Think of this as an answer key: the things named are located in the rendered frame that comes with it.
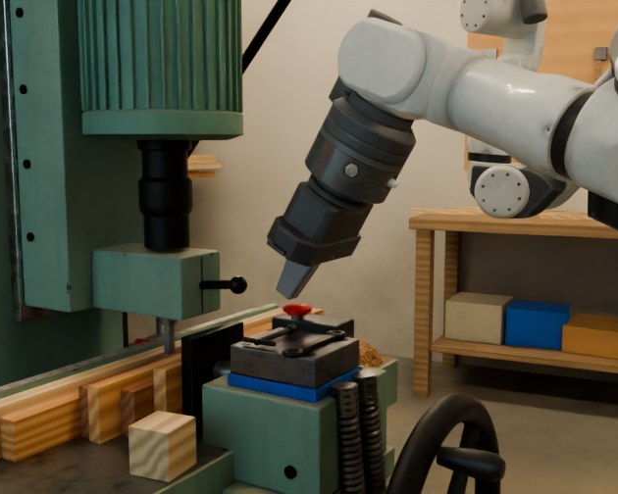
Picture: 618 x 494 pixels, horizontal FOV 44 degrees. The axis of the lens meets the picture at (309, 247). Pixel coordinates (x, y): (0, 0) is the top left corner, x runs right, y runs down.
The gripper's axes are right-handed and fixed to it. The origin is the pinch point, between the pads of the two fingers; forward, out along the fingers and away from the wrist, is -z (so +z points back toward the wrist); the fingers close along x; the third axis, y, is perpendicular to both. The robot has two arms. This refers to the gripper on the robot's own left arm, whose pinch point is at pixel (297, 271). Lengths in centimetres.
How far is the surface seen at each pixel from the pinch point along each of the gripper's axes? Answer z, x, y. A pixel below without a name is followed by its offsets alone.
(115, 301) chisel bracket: -15.2, -4.4, 16.7
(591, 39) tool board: 34, 328, 66
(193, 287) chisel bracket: -8.3, -2.3, 9.2
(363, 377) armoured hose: -3.0, -3.5, -12.8
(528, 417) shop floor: -115, 260, -14
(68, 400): -18.6, -16.6, 8.2
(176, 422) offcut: -11.1, -16.8, -3.8
